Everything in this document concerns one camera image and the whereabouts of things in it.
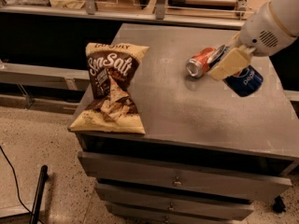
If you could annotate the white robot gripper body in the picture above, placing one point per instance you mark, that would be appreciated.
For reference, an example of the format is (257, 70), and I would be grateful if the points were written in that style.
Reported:
(263, 32)

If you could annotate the bottom cabinet drawer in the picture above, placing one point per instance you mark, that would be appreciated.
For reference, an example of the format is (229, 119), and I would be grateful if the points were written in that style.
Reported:
(162, 216)

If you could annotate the middle cabinet drawer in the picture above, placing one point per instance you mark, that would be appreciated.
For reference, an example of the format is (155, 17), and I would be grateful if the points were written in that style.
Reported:
(173, 203)

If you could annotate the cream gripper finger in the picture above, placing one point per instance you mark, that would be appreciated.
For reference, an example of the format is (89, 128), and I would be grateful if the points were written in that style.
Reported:
(226, 61)
(234, 41)

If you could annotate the cluttered background shelf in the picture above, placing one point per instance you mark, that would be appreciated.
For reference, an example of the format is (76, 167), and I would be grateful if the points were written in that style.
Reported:
(224, 12)

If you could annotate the grey metal drawer cabinet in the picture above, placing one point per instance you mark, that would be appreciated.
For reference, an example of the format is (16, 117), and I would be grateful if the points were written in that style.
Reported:
(200, 122)

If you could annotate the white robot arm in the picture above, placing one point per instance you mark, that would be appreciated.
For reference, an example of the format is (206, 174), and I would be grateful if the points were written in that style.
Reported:
(271, 28)

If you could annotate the black cabinet caster wheel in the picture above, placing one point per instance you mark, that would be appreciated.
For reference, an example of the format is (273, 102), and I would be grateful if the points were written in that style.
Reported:
(279, 206)

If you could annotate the cabinet drawer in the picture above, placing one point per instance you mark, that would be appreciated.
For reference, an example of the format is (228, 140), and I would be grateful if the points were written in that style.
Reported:
(186, 177)
(173, 203)
(162, 216)

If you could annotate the red soda can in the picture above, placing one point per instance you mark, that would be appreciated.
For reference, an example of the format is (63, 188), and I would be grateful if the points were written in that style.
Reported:
(197, 65)

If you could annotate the black pole on floor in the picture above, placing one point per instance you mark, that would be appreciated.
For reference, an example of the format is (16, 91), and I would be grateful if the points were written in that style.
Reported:
(43, 176)

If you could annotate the grey metal bench rail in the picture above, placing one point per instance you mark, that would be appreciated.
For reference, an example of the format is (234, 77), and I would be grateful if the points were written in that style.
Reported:
(43, 76)

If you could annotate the blue pepsi can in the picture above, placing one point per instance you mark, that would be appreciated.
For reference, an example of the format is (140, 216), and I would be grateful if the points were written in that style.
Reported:
(245, 82)

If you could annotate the sea salt chips bag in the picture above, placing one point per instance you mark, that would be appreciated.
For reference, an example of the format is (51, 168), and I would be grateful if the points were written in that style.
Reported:
(111, 69)

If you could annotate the top cabinet drawer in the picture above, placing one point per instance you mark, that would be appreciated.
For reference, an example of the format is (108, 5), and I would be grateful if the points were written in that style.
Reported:
(186, 177)

